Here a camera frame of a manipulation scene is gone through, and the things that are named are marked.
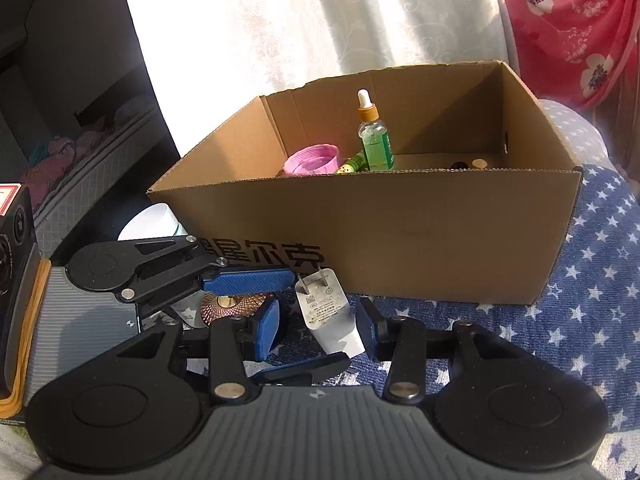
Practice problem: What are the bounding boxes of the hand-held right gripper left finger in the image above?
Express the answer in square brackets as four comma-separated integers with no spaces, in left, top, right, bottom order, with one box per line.
[117,297,282,404]

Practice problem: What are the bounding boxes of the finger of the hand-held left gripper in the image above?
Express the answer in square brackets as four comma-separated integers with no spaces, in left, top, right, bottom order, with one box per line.
[250,351,352,387]
[120,235,297,304]

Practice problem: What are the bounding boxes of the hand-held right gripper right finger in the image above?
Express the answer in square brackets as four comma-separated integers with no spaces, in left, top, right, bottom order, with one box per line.
[357,296,501,404]

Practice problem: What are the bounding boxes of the dark jar with rose-gold lid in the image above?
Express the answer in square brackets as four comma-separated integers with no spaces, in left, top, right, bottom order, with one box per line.
[199,292,273,330]

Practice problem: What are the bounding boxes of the white charger plug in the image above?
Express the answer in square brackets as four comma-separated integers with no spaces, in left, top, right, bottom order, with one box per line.
[294,266,367,357]

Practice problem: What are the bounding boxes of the brown cardboard box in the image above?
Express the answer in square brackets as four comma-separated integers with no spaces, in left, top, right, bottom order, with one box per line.
[146,59,584,307]

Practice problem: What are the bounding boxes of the white bottle with green label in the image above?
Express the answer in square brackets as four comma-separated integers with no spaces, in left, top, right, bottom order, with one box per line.
[117,203,202,330]

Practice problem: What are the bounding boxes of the pink plastic lid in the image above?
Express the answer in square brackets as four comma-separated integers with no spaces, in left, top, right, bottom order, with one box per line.
[283,144,342,177]

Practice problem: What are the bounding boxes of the green lip balm tube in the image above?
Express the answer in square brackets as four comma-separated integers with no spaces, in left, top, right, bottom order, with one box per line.
[339,152,367,176]

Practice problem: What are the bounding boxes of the green dropper bottle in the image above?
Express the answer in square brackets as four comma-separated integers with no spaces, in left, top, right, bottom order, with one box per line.
[356,89,396,172]

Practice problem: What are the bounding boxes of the quilted grey mattress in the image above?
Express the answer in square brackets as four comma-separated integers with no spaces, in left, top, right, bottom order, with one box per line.
[22,95,181,258]

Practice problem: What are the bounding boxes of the pink clothes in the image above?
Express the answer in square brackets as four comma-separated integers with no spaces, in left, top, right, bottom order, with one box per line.
[24,127,113,183]

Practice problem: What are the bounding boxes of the blue white star blanket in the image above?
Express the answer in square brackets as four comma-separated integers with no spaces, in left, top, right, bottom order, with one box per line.
[0,99,640,480]

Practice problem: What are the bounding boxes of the white lace curtain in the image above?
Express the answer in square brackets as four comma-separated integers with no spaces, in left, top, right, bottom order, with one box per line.
[116,0,518,162]

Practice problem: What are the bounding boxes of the red floral blanket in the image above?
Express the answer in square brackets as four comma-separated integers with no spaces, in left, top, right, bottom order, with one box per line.
[486,0,640,113]

